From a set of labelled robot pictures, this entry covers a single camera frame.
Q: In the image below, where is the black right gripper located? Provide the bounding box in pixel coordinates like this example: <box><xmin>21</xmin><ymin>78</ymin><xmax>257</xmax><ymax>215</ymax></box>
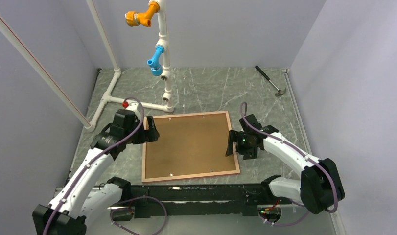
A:
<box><xmin>226</xmin><ymin>130</ymin><xmax>257</xmax><ymax>160</ymax></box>

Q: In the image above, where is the pink picture frame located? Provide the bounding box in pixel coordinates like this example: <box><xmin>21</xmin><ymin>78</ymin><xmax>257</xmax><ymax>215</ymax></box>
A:
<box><xmin>141</xmin><ymin>110</ymin><xmax>241</xmax><ymax>184</ymax></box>

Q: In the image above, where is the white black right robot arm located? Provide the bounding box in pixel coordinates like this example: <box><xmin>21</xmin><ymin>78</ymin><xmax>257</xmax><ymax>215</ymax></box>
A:
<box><xmin>226</xmin><ymin>114</ymin><xmax>345</xmax><ymax>214</ymax></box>

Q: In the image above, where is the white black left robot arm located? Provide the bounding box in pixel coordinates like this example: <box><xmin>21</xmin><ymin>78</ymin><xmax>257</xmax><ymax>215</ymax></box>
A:
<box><xmin>32</xmin><ymin>109</ymin><xmax>160</xmax><ymax>235</ymax></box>

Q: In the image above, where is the blue pipe nozzle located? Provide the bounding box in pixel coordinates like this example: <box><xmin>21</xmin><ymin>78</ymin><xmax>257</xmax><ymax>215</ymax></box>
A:
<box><xmin>147</xmin><ymin>46</ymin><xmax>165</xmax><ymax>76</ymax></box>

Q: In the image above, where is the white PVC pipe stand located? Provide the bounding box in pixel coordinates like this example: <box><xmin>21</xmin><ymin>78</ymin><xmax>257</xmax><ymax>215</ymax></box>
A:
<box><xmin>0</xmin><ymin>0</ymin><xmax>154</xmax><ymax>133</ymax></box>

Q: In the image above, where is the orange pipe nozzle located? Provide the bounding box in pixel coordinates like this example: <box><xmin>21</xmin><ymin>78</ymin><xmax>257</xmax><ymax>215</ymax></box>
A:
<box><xmin>125</xmin><ymin>1</ymin><xmax>161</xmax><ymax>27</ymax></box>

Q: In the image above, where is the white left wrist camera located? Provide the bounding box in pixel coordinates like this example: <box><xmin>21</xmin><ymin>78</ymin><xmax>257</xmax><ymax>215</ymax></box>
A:
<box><xmin>122</xmin><ymin>100</ymin><xmax>143</xmax><ymax>120</ymax></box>

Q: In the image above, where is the small black-handled hammer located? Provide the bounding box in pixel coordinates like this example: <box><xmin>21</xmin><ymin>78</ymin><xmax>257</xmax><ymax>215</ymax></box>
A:
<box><xmin>255</xmin><ymin>66</ymin><xmax>286</xmax><ymax>97</ymax></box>

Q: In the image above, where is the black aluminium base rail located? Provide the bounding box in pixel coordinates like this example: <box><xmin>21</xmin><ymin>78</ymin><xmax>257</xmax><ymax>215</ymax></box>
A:
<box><xmin>42</xmin><ymin>175</ymin><xmax>343</xmax><ymax>235</ymax></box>

